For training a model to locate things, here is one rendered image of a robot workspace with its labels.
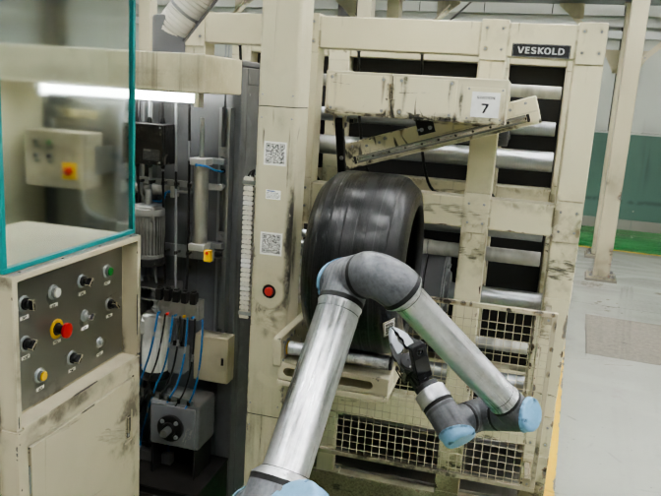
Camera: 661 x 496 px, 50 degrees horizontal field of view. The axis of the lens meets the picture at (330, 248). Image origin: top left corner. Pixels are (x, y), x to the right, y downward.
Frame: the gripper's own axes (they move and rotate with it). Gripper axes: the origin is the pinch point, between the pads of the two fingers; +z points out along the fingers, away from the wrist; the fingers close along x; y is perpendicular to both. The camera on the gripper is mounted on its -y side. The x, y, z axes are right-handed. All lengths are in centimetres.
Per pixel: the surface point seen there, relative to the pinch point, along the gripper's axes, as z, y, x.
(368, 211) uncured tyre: 27.9, -21.0, 5.2
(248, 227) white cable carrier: 55, 4, -22
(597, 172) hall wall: 348, 596, 640
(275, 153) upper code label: 63, -17, -8
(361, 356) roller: 3.2, 16.9, -7.3
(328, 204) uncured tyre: 36.8, -18.7, -3.2
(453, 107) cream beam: 53, -22, 51
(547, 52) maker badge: 62, -22, 97
